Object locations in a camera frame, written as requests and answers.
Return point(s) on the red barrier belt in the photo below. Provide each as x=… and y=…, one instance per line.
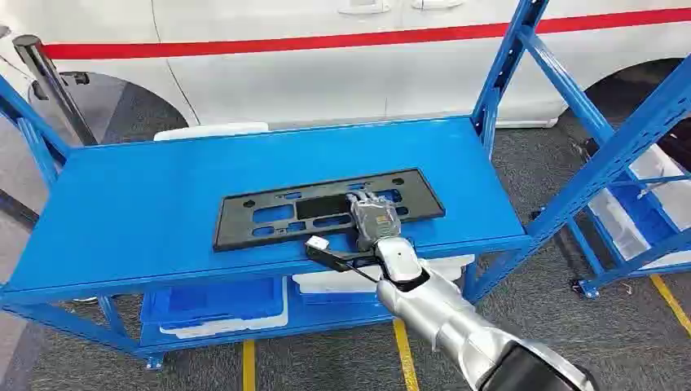
x=270, y=44

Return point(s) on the white tray with blue insert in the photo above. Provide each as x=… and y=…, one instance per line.
x=216, y=305

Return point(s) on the white plastic box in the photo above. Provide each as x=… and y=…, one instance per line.
x=210, y=131

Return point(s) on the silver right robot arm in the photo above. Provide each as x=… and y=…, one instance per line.
x=448, y=315

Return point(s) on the black stanchion post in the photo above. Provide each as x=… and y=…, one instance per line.
x=51, y=86

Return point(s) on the black plastic plate frame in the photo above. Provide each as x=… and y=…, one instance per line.
x=324, y=207

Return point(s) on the yellow floor tape line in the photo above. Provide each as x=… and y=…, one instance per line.
x=672, y=305
x=406, y=356
x=249, y=367

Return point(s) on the blue metal shelf rack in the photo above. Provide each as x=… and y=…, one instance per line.
x=621, y=148
x=162, y=205

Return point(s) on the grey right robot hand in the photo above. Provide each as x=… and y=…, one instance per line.
x=375, y=218

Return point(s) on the white car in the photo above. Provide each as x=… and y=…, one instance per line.
x=324, y=81

